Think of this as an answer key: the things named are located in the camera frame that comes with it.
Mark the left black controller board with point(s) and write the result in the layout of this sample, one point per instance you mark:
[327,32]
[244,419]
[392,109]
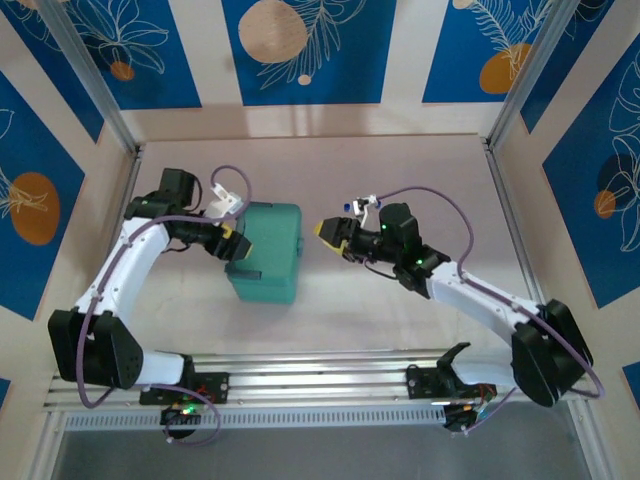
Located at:
[175,417]

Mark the aluminium table side rail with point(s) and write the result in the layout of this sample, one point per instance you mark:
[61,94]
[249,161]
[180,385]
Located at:
[505,200]
[131,175]

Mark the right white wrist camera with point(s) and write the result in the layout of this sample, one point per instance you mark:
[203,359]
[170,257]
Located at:
[362,207]

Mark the aluminium frame post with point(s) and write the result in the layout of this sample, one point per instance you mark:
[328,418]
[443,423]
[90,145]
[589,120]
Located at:
[90,70]
[540,65]

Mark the green plastic toolbox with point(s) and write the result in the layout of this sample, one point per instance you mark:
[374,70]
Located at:
[270,250]

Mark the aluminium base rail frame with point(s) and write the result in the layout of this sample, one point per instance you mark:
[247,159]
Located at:
[320,375]

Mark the black controller board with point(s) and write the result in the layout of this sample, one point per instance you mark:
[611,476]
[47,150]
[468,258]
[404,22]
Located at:
[457,420]
[175,417]

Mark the right black controller board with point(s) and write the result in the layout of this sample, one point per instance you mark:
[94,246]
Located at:
[457,420]

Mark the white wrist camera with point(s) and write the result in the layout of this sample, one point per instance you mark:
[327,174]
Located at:
[362,207]
[225,205]

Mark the grey metal panel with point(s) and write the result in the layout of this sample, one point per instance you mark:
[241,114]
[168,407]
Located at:
[320,455]

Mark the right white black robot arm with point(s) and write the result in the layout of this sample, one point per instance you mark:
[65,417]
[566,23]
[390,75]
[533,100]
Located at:
[480,305]

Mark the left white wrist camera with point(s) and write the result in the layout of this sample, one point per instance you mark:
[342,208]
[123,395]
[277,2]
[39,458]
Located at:
[225,205]

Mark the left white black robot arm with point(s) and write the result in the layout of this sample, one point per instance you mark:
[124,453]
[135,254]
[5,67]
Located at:
[120,270]

